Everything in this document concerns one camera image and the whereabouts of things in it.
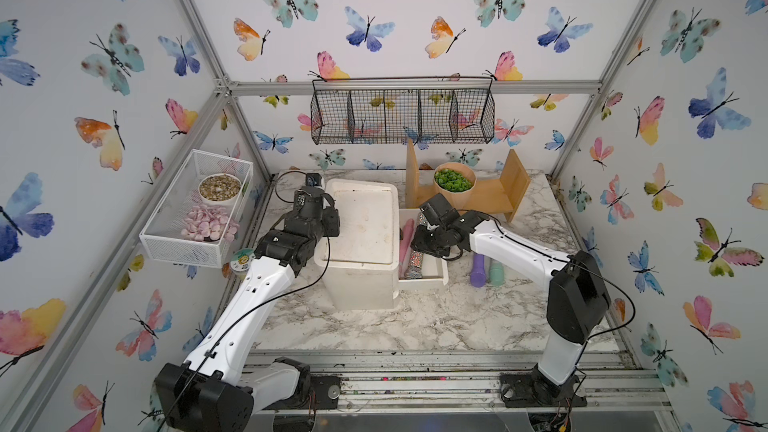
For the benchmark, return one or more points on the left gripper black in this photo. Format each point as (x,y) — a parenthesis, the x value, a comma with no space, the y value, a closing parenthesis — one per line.
(332,219)

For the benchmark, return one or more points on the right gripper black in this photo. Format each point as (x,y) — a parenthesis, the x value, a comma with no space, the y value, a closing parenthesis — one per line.
(417,241)

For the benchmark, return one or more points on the pink microphone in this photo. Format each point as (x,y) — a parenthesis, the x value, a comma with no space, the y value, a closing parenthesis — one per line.
(406,236)

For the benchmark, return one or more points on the purple microphone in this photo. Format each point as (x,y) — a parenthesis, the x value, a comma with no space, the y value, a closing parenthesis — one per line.
(478,275)

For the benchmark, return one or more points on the green microphone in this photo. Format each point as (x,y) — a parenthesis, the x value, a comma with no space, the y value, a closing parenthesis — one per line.
(496,273)

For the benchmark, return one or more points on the white drawer cabinet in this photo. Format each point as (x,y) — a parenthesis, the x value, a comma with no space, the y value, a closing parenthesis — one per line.
(360,264)

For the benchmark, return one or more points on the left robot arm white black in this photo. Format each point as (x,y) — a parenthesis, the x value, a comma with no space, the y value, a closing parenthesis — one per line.
(204,393)

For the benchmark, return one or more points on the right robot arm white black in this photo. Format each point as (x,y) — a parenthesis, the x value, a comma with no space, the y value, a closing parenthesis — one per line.
(577,297)

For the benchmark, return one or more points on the pink pot with green plant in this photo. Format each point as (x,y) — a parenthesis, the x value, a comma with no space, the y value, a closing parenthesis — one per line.
(456,182)

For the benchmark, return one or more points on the wooden shelf stand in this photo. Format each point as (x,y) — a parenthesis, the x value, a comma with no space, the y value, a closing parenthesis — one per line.
(502,195)

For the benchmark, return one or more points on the clear jar sunflower lid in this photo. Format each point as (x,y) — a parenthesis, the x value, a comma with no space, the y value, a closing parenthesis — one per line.
(241,261)

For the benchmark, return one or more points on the white bowl of nuts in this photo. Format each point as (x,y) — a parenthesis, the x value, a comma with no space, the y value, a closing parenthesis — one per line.
(220,189)

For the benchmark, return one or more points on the pink petal pile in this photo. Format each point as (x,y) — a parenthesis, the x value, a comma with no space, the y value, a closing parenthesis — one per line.
(209,224)

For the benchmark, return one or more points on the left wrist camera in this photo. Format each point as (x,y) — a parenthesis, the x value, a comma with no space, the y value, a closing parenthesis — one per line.
(314,180)

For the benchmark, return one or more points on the black wire wall basket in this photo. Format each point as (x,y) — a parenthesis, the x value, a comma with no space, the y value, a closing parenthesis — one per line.
(387,111)

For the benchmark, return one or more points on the white mesh wall basket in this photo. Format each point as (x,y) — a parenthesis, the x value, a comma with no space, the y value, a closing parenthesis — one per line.
(161,237)

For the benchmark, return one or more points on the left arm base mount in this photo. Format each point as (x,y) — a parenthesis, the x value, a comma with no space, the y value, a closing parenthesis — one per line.
(287,384)

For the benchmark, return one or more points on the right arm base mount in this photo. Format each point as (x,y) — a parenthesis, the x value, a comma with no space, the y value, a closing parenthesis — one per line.
(533,389)

